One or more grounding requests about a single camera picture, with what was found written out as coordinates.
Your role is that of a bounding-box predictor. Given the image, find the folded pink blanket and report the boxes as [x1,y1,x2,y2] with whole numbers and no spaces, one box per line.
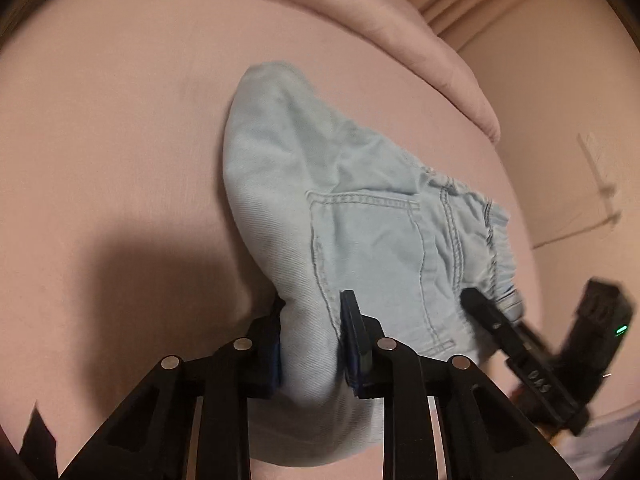
[65,0,502,143]

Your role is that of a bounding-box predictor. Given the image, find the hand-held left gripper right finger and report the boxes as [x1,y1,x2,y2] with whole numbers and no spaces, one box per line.
[339,290,553,480]

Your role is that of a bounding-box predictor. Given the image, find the pink bed sheet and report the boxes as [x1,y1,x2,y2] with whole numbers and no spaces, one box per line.
[0,0,546,480]

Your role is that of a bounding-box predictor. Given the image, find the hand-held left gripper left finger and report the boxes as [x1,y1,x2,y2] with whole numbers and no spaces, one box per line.
[57,297,287,480]

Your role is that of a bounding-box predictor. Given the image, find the light blue denim pants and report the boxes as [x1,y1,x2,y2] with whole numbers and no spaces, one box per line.
[223,61,523,463]

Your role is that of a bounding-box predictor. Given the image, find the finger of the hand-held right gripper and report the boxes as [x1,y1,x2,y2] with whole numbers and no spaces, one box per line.
[459,287,532,363]

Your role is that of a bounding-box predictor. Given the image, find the pale cloth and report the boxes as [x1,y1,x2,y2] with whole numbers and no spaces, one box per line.
[555,400,638,480]

